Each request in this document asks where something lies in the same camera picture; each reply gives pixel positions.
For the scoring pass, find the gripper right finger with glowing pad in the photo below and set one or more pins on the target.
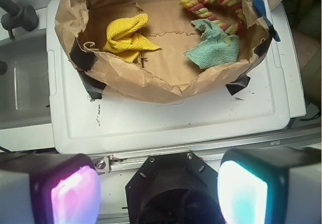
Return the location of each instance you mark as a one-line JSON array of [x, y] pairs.
[[270, 185]]

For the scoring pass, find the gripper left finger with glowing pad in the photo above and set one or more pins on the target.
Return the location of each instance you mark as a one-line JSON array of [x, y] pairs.
[[49, 188]]

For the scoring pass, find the yellow cloth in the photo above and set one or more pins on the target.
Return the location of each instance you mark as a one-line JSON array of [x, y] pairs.
[[123, 37]]

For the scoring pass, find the teal green cloth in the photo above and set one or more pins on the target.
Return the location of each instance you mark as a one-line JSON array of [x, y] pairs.
[[216, 48]]

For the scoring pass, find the white plastic bin lid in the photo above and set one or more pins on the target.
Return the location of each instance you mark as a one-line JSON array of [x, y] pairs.
[[81, 125]]

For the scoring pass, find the brown paper bag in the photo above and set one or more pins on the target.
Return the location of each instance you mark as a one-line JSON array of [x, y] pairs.
[[161, 76]]

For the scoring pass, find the aluminium frame rail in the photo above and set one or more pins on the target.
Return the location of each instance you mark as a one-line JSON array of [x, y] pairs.
[[211, 150]]

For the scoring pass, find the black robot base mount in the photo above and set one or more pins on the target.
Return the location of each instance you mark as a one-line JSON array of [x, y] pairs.
[[174, 188]]

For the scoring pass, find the black faucet handle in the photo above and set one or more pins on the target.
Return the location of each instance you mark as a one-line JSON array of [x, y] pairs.
[[18, 15]]

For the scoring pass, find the multicolour twisted rope toy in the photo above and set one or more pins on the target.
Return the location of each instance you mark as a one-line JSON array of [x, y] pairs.
[[227, 14]]

